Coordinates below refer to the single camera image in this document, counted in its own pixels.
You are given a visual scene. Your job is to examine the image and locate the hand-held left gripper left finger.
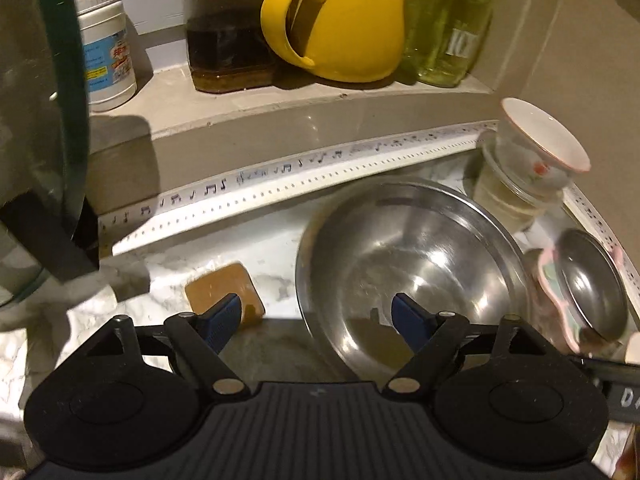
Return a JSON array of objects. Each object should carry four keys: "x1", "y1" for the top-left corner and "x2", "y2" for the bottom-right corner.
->
[{"x1": 87, "y1": 292, "x2": 252, "y2": 404}]

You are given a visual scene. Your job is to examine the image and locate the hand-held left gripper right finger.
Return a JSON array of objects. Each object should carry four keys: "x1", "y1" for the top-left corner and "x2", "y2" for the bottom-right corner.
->
[{"x1": 381, "y1": 293, "x2": 568, "y2": 404}]

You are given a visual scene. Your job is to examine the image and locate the large steel bowl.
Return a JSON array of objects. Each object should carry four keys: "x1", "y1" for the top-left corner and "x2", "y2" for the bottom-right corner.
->
[{"x1": 295, "y1": 176, "x2": 532, "y2": 386}]

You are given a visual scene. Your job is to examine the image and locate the pink ceramic pot with handle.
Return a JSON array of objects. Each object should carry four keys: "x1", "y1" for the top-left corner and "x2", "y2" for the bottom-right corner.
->
[{"x1": 522, "y1": 245, "x2": 631, "y2": 356}]

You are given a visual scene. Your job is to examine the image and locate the brown soap bar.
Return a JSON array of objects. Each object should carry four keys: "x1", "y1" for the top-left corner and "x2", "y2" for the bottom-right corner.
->
[{"x1": 184, "y1": 261, "x2": 266, "y2": 328}]

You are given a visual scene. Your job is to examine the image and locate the white patterned trim strip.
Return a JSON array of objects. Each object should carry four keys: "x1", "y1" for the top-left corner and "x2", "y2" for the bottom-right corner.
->
[{"x1": 97, "y1": 120, "x2": 640, "y2": 311}]

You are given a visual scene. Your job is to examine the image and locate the glass lid with green rim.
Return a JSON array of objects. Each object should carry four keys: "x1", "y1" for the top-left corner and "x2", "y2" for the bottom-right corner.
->
[{"x1": 0, "y1": 0, "x2": 101, "y2": 306}]

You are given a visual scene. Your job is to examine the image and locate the dark glass jar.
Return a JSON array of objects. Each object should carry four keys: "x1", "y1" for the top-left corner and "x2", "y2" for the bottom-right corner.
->
[{"x1": 182, "y1": 0, "x2": 278, "y2": 95}]

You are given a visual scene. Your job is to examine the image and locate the green glass pitcher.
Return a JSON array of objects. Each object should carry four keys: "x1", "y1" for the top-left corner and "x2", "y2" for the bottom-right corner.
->
[{"x1": 395, "y1": 0, "x2": 493, "y2": 88}]

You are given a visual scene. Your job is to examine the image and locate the white jar with blue label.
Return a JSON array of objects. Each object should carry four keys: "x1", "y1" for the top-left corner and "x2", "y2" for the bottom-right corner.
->
[{"x1": 72, "y1": 0, "x2": 138, "y2": 112}]

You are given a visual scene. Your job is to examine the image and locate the yellow mug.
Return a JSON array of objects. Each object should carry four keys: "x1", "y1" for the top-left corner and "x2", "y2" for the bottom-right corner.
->
[{"x1": 260, "y1": 0, "x2": 407, "y2": 83}]

